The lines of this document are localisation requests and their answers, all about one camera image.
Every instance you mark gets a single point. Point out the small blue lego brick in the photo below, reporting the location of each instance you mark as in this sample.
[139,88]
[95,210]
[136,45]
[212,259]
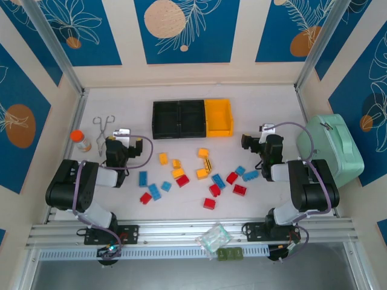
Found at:
[166,185]
[240,170]

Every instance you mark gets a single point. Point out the small yellow lego brick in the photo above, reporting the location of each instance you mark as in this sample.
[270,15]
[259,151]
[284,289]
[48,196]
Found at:
[204,153]
[163,158]
[202,173]

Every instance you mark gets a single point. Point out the small red lego brick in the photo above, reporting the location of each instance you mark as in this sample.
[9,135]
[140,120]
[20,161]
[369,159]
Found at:
[209,203]
[214,190]
[145,198]
[232,178]

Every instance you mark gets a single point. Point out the sloped yellow lego brick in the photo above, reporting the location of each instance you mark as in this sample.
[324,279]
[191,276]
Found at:
[176,163]

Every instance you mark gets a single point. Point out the black-striped yellow lego brick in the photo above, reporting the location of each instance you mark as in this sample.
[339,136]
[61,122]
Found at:
[208,164]

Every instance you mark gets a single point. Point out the six-stud red lego brick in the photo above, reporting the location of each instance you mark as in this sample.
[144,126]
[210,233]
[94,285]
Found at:
[239,189]
[182,181]

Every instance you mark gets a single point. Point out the six-stud yellow lego brick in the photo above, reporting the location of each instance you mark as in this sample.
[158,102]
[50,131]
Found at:
[177,173]

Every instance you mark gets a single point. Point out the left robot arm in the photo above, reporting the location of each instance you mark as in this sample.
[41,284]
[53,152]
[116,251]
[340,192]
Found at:
[69,187]

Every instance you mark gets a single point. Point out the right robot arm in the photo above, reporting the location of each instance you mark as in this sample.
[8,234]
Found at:
[302,181]

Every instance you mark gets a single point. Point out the metal tongs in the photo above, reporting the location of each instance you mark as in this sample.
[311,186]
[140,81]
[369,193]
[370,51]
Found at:
[101,133]

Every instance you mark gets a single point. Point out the orange-capped small bottle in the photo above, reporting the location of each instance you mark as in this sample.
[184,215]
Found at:
[81,141]

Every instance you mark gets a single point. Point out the yellow plastic bin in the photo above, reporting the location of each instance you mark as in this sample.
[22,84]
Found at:
[218,117]

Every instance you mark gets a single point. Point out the black plastic bin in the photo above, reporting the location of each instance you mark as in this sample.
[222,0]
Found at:
[166,121]
[192,119]

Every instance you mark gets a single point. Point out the mint green zip case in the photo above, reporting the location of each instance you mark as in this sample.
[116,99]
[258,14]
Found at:
[329,151]

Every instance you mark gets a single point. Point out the clear plastic bag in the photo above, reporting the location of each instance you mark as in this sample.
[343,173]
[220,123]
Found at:
[215,238]

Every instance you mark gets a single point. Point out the green numbered tile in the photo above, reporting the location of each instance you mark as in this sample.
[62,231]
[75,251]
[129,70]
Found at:
[230,253]
[238,252]
[222,253]

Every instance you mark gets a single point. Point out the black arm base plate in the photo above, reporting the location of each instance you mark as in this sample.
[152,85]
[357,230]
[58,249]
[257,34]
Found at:
[254,231]
[130,234]

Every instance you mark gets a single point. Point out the aluminium rail frame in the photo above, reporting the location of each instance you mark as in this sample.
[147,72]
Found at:
[181,231]

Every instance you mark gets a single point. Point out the aluminium frame post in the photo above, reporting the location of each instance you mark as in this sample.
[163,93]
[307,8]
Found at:
[323,45]
[54,45]

